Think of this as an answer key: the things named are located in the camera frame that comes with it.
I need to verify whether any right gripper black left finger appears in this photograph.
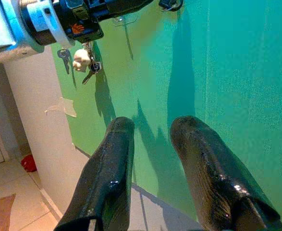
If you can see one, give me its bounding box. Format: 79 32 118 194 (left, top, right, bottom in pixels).
54 116 135 231

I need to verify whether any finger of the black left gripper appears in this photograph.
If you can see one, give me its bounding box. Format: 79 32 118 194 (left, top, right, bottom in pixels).
92 0 155 21

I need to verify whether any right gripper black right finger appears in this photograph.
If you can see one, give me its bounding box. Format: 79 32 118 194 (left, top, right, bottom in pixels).
170 115 282 231

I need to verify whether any white skull key charm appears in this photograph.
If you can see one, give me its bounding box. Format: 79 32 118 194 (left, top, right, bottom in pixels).
72 48 92 73

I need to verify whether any key bunch with skull charm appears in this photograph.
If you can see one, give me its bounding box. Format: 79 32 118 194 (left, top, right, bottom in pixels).
81 41 102 85

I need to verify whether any red object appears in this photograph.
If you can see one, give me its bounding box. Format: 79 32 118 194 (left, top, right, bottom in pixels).
20 154 38 173

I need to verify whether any peeling white tape piece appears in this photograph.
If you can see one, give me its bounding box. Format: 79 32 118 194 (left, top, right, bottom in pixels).
44 97 78 119

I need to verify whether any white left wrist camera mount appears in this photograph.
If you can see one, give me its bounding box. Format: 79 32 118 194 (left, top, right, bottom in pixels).
26 0 75 49

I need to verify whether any green wall board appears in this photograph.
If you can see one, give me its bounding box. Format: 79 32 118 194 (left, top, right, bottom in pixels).
51 0 282 231

